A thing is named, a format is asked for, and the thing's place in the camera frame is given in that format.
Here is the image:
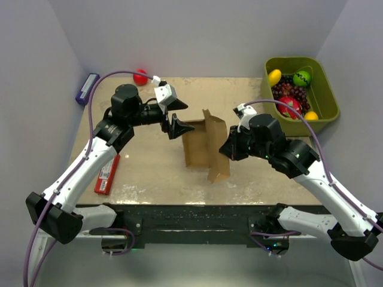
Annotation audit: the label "aluminium rail frame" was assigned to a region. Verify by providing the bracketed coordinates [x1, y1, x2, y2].
[22, 136, 367, 287]

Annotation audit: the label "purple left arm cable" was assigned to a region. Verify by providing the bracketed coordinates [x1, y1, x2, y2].
[23, 71, 158, 287]

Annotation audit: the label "brown cardboard box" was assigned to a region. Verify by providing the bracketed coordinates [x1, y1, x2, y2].
[182, 109, 230, 183]

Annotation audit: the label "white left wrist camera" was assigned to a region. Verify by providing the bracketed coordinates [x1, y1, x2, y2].
[154, 84, 177, 114]

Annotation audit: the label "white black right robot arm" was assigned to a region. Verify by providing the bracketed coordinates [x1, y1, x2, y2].
[219, 114, 382, 261]

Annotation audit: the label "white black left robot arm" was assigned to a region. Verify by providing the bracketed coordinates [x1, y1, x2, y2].
[26, 82, 194, 245]

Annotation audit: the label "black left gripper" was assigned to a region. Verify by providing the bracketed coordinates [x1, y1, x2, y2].
[129, 99, 195, 139]

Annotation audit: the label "small orange fruit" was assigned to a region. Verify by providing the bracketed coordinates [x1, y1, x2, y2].
[304, 111, 319, 121]

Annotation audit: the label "dark red grapes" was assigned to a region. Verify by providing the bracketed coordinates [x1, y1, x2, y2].
[271, 75, 311, 114]

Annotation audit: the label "green plastic bin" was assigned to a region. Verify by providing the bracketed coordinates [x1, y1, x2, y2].
[260, 57, 340, 133]

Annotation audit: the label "red dragon fruit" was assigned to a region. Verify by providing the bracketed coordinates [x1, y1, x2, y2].
[276, 96, 302, 120]

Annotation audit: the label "yellow lemon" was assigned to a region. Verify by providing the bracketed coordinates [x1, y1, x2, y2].
[268, 69, 282, 87]

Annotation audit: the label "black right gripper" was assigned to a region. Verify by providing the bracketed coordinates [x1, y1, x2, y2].
[220, 123, 272, 161]

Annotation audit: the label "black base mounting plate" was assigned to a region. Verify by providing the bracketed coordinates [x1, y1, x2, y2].
[90, 204, 288, 249]

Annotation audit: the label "green striped toy ball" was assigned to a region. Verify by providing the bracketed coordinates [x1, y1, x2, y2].
[293, 71, 311, 87]

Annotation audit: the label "purple rectangular box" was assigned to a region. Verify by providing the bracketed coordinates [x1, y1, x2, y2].
[75, 73, 100, 106]

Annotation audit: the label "red rectangular box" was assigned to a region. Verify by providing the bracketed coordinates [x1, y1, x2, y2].
[94, 154, 120, 196]

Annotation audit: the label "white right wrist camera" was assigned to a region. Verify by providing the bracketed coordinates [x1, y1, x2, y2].
[233, 103, 257, 133]

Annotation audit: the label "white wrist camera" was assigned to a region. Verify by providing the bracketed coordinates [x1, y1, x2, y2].
[154, 84, 177, 114]
[233, 103, 257, 133]

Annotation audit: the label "red tomato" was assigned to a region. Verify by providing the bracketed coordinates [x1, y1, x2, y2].
[133, 69, 148, 86]

